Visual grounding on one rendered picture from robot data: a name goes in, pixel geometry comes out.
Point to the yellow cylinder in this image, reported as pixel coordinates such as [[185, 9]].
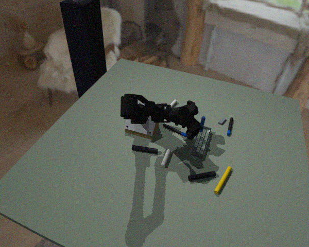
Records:
[[222, 180]]

